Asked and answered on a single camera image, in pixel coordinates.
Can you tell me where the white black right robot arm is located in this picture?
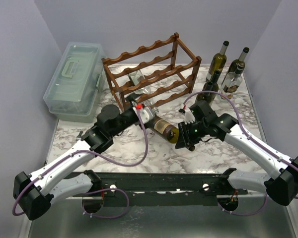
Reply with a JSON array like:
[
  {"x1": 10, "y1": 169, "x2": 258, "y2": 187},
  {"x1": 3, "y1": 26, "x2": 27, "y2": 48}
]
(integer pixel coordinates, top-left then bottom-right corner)
[{"x1": 175, "y1": 101, "x2": 298, "y2": 206}]

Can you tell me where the green bottle brown label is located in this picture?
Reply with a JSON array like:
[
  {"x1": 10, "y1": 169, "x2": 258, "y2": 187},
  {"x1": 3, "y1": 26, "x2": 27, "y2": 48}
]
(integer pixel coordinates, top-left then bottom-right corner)
[{"x1": 148, "y1": 116, "x2": 179, "y2": 144}]

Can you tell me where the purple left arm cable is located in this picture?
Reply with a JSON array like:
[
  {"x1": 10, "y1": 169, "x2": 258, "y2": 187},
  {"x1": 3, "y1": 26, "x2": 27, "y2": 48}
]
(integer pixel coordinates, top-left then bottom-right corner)
[{"x1": 12, "y1": 106, "x2": 149, "y2": 220}]

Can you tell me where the clear bottle black cap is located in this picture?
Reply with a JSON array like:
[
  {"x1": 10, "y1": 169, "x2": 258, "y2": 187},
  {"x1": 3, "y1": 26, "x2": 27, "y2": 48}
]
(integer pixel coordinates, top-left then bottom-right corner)
[{"x1": 221, "y1": 65, "x2": 243, "y2": 99}]

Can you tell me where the green bottle silver foil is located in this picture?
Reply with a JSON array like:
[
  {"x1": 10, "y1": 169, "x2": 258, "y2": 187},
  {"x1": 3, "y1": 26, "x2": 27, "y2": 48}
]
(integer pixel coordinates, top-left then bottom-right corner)
[
  {"x1": 206, "y1": 41, "x2": 229, "y2": 81},
  {"x1": 221, "y1": 47, "x2": 250, "y2": 84}
]

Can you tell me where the dark green wine bottle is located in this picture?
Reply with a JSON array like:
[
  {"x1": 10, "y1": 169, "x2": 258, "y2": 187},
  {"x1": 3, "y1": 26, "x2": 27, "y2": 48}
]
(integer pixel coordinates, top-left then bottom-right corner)
[
  {"x1": 210, "y1": 70, "x2": 221, "y2": 99},
  {"x1": 195, "y1": 81, "x2": 214, "y2": 106}
]

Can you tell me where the black metal base rail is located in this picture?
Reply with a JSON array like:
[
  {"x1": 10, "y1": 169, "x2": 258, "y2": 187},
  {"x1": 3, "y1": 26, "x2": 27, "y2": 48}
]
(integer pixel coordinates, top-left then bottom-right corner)
[{"x1": 83, "y1": 170, "x2": 236, "y2": 207}]

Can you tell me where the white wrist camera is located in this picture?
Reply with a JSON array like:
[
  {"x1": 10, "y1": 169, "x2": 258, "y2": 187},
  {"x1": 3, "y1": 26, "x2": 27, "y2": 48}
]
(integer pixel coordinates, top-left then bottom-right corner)
[
  {"x1": 133, "y1": 104, "x2": 155, "y2": 124},
  {"x1": 179, "y1": 107, "x2": 195, "y2": 124}
]

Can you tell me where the translucent green plastic toolbox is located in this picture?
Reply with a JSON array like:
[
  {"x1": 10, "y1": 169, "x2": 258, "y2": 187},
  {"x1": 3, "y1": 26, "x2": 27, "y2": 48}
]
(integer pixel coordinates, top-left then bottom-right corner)
[{"x1": 43, "y1": 42, "x2": 105, "y2": 123}]

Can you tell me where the brown wooden wine rack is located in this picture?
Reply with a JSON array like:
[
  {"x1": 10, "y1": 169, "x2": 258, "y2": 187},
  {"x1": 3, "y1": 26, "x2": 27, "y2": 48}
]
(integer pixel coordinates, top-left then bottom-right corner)
[{"x1": 102, "y1": 32, "x2": 202, "y2": 111}]

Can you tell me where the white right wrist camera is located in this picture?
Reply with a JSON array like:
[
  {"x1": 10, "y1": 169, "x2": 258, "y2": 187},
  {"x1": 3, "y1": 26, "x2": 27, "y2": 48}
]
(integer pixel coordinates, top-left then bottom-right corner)
[{"x1": 179, "y1": 107, "x2": 195, "y2": 124}]

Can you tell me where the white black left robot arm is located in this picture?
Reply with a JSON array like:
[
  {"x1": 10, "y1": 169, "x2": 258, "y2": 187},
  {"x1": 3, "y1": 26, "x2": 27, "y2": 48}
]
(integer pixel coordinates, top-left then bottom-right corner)
[{"x1": 12, "y1": 93, "x2": 155, "y2": 221}]

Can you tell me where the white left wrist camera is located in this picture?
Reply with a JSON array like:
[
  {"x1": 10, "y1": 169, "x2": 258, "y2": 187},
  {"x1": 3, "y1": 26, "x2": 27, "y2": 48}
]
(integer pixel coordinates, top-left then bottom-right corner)
[{"x1": 133, "y1": 104, "x2": 155, "y2": 124}]

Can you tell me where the clear glass wine bottle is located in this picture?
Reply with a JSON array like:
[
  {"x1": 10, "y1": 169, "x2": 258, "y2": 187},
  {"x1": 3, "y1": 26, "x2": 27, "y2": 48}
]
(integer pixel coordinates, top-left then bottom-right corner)
[{"x1": 128, "y1": 70, "x2": 158, "y2": 115}]

